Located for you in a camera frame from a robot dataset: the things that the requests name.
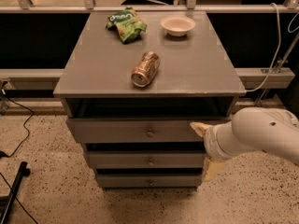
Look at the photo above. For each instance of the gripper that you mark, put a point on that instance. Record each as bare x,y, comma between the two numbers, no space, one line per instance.
212,143

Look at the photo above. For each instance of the grey top drawer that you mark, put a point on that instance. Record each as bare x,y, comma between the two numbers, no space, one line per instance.
136,130

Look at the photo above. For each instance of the grey drawer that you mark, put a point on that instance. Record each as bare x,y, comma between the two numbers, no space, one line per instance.
148,181
144,159
136,130

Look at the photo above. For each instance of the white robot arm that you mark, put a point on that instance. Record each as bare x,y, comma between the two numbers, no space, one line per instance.
271,130

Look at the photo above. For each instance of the grey drawer cabinet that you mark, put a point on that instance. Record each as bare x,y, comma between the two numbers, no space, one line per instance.
195,80

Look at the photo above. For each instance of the grey middle drawer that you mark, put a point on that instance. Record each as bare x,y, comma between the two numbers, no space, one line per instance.
144,159

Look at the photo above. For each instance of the grey bottom drawer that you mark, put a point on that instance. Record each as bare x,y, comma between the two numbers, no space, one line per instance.
148,181

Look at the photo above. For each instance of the copper soda can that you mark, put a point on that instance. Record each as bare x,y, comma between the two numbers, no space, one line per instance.
146,70

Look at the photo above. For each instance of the white bowl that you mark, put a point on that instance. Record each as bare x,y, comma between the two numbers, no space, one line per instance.
177,25

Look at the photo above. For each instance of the green chip bag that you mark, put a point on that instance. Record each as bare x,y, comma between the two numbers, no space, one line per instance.
127,23

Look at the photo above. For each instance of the black stand leg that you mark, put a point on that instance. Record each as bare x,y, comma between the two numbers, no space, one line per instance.
7,201

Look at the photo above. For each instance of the metal railing frame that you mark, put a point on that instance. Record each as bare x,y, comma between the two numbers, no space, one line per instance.
207,6

